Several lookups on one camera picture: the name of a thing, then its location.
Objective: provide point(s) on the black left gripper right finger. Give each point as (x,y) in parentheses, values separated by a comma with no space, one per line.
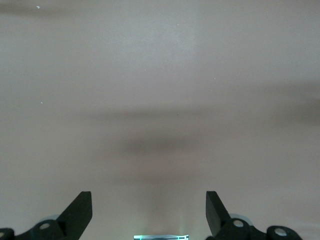
(217,217)

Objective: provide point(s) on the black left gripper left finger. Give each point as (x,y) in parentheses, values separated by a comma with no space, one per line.
(75,217)

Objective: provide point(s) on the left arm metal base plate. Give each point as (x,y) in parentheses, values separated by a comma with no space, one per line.
(160,237)

